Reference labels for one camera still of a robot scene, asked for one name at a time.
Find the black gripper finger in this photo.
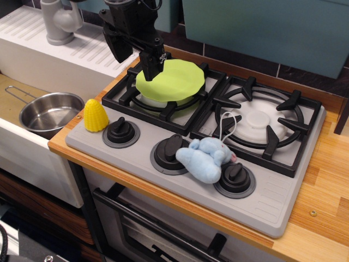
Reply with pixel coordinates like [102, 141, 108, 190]
[140, 51, 165, 81]
[103, 23, 133, 63]

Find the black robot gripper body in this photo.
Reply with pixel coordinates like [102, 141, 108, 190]
[98, 0, 166, 61]

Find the light blue stuffed hippo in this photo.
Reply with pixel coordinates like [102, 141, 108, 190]
[176, 137, 237, 184]

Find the lime green plastic plate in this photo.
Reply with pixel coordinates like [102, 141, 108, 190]
[135, 59, 205, 102]

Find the white left burner disc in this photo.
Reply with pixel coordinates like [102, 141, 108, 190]
[131, 94, 197, 113]

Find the white burner disc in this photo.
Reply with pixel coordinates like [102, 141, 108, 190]
[230, 100, 288, 144]
[131, 94, 197, 113]

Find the black left burner grate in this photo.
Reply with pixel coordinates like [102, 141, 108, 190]
[102, 63, 227, 136]

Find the black burner grate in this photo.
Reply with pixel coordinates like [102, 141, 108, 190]
[190, 76, 326, 177]
[102, 63, 227, 136]

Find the grey toy faucet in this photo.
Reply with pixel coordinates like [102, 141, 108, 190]
[40, 0, 83, 46]

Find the yellow toy corn cob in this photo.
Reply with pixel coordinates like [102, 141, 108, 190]
[84, 99, 109, 132]

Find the black left stove knob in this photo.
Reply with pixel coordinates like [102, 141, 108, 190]
[103, 117, 140, 148]

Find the black stove knob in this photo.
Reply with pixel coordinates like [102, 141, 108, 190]
[214, 163, 256, 199]
[103, 117, 140, 148]
[150, 134, 189, 176]

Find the white toy sink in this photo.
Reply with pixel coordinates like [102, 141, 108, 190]
[1, 5, 138, 208]

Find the black middle stove knob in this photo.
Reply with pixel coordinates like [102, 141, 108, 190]
[150, 134, 189, 176]

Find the stainless steel pot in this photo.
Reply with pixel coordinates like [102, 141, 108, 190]
[5, 86, 85, 140]

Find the white right burner disc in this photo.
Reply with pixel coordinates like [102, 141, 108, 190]
[230, 100, 288, 144]

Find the grey toy stove top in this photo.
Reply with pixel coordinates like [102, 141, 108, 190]
[66, 70, 326, 238]

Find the black right burner grate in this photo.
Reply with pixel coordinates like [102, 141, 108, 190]
[190, 76, 326, 177]

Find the black right stove knob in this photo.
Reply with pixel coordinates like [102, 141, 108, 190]
[214, 163, 256, 199]

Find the teal cabinet box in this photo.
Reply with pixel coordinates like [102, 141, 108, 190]
[183, 1, 348, 78]

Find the toy oven door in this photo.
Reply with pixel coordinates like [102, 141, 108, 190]
[91, 183, 278, 261]

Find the black braided cable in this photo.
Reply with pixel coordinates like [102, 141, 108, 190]
[0, 225, 11, 257]

